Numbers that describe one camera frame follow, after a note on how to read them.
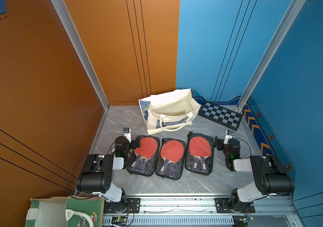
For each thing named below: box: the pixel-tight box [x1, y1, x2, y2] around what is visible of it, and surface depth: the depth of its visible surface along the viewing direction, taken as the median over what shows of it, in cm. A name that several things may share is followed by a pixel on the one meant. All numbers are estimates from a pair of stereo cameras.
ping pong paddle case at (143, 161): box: [127, 135, 161, 177], surface depth 91 cm
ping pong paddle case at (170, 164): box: [155, 138, 187, 181], surface depth 89 cm
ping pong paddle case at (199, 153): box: [184, 131, 214, 176], surface depth 91 cm
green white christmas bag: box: [24, 195, 105, 227], surface depth 56 cm
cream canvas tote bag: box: [138, 87, 201, 136], surface depth 93 cm
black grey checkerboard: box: [198, 101, 243, 131], surface depth 112 cm
